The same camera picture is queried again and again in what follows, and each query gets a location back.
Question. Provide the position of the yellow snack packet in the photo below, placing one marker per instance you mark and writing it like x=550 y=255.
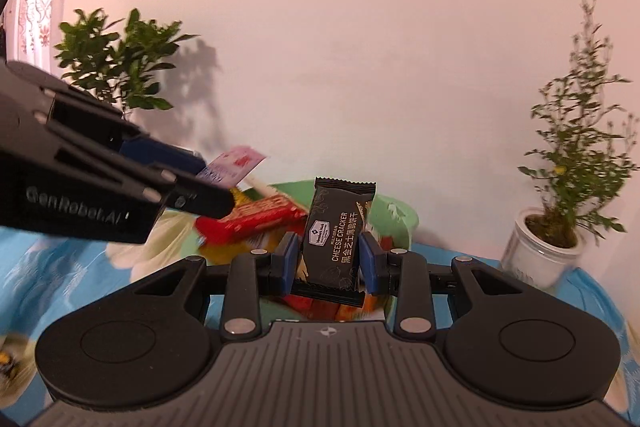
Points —
x=242 y=197

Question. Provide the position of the blue floral tablecloth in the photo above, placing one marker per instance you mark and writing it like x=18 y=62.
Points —
x=30 y=277

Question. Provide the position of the leafy plant in glass vase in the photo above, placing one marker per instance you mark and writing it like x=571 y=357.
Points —
x=135 y=57

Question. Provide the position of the green bowl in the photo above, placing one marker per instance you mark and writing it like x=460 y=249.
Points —
x=395 y=217

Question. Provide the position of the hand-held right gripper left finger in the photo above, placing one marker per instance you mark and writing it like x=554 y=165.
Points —
x=289 y=264

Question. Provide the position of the white pink snack packet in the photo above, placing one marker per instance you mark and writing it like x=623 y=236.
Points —
x=232 y=164

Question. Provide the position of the red bar packet gold print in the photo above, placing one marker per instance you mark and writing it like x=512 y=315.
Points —
x=255 y=214

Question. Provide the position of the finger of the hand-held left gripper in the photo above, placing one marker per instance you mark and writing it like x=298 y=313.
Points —
x=165 y=154
x=200 y=199

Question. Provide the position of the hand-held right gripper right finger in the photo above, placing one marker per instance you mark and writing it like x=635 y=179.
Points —
x=370 y=264

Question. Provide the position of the orange small snack packet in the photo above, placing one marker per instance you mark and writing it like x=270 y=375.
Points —
x=355 y=311

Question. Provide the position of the black cracker packet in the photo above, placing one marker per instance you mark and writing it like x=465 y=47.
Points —
x=335 y=232

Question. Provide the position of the yellow black small packet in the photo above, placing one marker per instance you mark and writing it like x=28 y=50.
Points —
x=6 y=364

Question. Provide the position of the thin plant in white pot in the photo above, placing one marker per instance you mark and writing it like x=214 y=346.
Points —
x=545 y=252

